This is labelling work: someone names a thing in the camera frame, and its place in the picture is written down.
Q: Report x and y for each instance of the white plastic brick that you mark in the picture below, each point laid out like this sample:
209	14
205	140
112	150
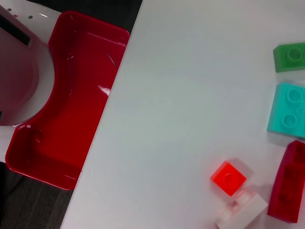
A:
250	207

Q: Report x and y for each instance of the dark red long brick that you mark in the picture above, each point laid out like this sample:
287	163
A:
288	186

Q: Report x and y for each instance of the red rounded plastic object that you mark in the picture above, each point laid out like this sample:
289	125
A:
78	107

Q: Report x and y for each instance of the small orange brick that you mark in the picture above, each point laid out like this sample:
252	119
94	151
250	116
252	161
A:
228	179

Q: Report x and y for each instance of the teal four-stud brick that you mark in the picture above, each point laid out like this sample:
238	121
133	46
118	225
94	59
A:
288	109

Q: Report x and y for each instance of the green two-stud brick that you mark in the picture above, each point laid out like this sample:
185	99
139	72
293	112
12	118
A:
290	57

